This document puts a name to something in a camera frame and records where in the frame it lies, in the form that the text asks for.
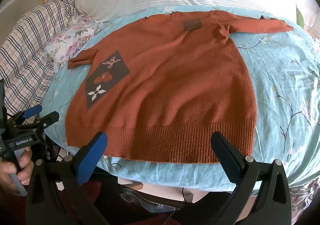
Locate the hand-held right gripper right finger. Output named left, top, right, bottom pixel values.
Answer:
left=211, top=131, right=292, bottom=225

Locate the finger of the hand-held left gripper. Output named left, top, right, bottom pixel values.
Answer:
left=14, top=105, right=42, bottom=121
left=25, top=111, right=60, bottom=131

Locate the pink floral cloth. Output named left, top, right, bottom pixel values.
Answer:
left=44, top=14, right=111, bottom=71

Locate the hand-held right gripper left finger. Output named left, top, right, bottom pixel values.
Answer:
left=25, top=131, right=108, bottom=225

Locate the plaid cloth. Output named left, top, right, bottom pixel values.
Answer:
left=0, top=0, right=83, bottom=125

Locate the person's left hand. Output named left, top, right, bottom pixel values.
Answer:
left=0, top=148, right=35, bottom=205

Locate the light blue floral bedsheet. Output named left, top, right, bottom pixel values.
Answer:
left=47, top=4, right=320, bottom=193

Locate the white pillow with green print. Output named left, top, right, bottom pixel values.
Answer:
left=265, top=0, right=320, bottom=34

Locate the black cable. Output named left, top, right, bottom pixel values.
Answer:
left=181, top=187, right=192, bottom=202

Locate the orange knit sweater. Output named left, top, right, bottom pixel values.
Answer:
left=65, top=11, right=295, bottom=165

